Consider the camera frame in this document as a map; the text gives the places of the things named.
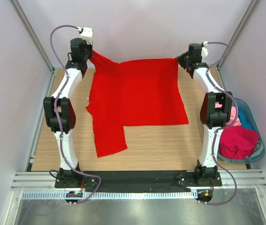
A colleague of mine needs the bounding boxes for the red t shirt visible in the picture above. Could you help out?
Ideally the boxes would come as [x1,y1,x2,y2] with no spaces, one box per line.
[86,52,189,157]

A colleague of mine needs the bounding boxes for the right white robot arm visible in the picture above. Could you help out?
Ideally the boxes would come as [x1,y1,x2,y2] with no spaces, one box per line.
[176,42,232,187]

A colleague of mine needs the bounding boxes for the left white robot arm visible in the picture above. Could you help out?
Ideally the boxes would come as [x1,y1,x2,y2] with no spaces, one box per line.
[43,38,92,188]

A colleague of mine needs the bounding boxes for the light pink t shirt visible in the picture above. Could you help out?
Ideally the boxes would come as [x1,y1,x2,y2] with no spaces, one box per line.
[226,106,242,127]

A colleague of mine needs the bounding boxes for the blue t shirt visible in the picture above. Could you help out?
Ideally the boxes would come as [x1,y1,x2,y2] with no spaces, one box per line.
[238,105,253,130]

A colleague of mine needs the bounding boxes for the magenta t shirt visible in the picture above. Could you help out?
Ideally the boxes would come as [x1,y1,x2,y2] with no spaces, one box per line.
[219,126,259,160]

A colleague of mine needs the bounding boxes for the grey t shirt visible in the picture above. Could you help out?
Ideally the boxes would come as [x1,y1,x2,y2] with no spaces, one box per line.
[249,141,264,159]

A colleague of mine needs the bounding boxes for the teal plastic laundry basket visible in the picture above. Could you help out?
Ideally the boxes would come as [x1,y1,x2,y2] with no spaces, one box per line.
[218,98,265,164]

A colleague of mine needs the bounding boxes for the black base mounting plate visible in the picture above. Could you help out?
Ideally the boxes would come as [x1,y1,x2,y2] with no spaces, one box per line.
[54,170,222,193]

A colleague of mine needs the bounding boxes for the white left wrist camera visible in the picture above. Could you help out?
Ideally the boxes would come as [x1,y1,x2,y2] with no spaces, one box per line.
[76,27,93,45]

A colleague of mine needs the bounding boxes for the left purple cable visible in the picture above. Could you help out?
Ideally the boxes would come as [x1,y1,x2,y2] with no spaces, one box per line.
[50,24,102,205]

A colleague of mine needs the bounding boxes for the slotted cable duct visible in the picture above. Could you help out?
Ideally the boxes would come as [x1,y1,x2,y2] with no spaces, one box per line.
[22,190,198,201]

